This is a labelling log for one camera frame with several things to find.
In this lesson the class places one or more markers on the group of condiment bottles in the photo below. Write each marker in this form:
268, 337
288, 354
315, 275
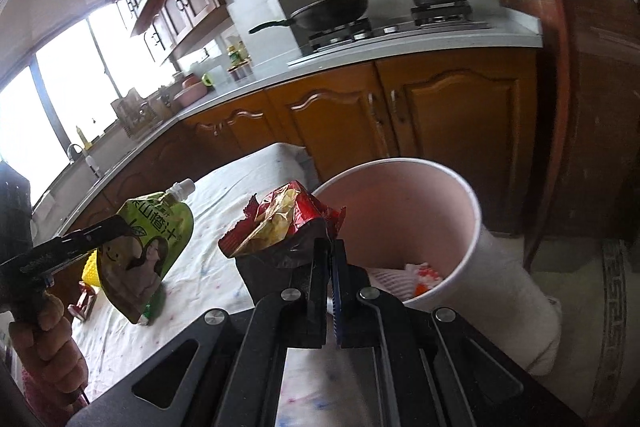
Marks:
239, 59

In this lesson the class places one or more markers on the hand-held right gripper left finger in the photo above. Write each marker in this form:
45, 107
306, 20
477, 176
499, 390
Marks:
320, 287

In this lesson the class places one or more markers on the green cup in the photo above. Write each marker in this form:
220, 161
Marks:
207, 81

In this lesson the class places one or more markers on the white and red wrapper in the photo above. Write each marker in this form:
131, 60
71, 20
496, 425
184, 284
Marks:
425, 277

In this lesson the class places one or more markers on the pink plastic bin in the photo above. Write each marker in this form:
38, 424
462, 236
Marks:
490, 267

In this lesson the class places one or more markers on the black wok with lid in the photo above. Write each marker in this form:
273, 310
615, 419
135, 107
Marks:
330, 9

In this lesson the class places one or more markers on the dish drying rack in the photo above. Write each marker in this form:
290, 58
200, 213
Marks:
137, 114

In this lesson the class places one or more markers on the yellow foam fruit net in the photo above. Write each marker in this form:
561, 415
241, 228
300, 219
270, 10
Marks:
91, 269

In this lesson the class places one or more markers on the grey kitchen countertop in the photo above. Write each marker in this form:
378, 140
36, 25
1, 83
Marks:
280, 74

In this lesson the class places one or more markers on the yellow dish soap bottle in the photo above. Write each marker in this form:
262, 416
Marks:
81, 139

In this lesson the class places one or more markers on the person's left hand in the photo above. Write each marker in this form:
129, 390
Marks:
52, 347

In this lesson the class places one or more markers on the dark wooden door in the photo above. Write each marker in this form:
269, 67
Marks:
590, 82

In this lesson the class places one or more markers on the patterned floor mat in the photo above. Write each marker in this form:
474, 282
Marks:
612, 322

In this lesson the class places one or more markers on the red snack packet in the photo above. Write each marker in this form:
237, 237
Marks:
280, 222

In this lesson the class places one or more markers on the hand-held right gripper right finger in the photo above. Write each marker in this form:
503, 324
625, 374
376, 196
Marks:
350, 302

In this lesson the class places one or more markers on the kitchen window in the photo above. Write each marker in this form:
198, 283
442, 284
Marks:
70, 87

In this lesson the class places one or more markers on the wooden base cabinets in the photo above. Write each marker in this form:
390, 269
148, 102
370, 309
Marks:
450, 117

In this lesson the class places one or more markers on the gas stove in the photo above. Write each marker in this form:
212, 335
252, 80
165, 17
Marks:
380, 32

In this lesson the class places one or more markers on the green drink pouch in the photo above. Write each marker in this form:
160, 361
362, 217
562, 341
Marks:
145, 247

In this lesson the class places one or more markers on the chrome sink faucet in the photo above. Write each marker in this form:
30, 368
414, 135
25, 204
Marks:
82, 157

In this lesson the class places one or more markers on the crushed green can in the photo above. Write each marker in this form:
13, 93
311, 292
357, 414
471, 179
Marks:
152, 312

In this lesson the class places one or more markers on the pink bowl on counter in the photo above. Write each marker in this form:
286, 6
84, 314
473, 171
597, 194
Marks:
190, 92

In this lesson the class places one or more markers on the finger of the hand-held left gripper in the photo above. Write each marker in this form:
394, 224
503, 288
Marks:
95, 234

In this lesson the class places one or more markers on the crushed red can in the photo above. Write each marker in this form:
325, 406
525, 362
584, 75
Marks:
82, 304

